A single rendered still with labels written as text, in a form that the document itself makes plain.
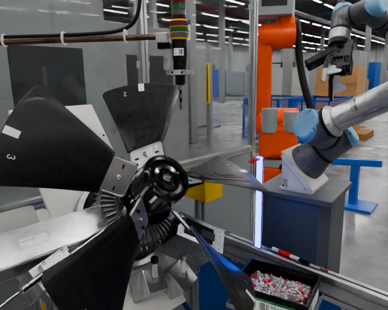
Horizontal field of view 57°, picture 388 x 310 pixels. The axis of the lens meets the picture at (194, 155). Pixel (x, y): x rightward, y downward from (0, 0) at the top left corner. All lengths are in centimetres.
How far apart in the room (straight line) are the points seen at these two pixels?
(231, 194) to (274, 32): 290
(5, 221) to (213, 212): 149
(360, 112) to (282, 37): 361
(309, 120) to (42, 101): 86
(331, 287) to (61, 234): 78
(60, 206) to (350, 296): 85
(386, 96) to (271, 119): 343
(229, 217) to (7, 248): 168
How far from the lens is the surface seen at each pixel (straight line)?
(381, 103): 123
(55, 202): 103
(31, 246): 84
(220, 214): 225
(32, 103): 84
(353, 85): 873
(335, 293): 121
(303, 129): 132
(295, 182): 146
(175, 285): 100
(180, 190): 84
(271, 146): 470
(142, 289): 95
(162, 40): 90
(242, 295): 87
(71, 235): 87
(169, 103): 102
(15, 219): 90
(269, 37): 479
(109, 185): 86
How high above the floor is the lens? 145
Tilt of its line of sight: 12 degrees down
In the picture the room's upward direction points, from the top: 1 degrees counter-clockwise
